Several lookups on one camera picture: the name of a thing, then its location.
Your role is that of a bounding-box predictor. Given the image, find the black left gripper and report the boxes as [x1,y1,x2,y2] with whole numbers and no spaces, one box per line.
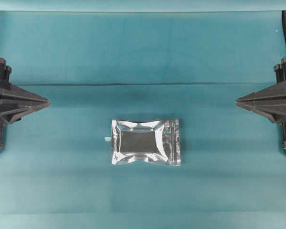
[0,58,50,125]

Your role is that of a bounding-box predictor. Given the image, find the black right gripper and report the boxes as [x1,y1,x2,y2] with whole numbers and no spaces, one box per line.
[235,57,286,124]

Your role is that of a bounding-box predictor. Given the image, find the silver zip bag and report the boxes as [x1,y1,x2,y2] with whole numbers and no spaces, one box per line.
[111,119,181,166]

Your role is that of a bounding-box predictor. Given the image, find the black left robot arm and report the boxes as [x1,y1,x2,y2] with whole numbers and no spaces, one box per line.
[0,58,50,125]

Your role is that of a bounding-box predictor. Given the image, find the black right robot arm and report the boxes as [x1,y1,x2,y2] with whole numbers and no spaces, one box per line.
[235,10,286,124]

